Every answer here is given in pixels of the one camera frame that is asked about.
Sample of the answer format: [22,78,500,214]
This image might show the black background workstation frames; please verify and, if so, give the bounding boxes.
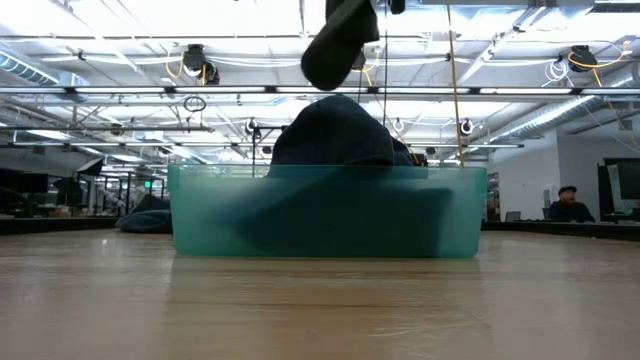
[89,172,167,219]

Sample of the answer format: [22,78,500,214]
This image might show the dark green cap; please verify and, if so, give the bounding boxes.
[299,0,380,92]

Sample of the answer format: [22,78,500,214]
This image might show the black hanging cable loop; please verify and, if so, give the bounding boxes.
[182,95,208,114]

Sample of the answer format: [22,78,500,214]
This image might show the black background gantry frame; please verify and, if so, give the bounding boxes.
[251,124,281,167]

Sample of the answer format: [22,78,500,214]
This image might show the black aluminium rig frame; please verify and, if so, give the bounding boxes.
[0,215,640,242]

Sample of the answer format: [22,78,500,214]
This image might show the person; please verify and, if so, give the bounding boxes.
[546,184,597,224]

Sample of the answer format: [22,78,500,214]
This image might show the black background monitors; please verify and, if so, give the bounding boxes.
[0,169,50,196]

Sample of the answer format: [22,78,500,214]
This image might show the black power cable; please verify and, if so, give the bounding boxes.
[381,13,390,126]

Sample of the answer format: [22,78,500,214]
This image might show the silver ventilation duct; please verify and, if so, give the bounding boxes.
[0,49,91,89]
[487,94,640,146]

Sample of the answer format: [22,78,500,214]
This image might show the black computer monitor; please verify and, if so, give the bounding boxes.
[597,157,640,224]

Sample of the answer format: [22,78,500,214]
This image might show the white cable coil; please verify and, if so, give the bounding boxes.
[543,58,569,89]

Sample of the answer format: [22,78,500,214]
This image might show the teal translucent plastic bin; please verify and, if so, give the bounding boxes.
[167,164,489,260]

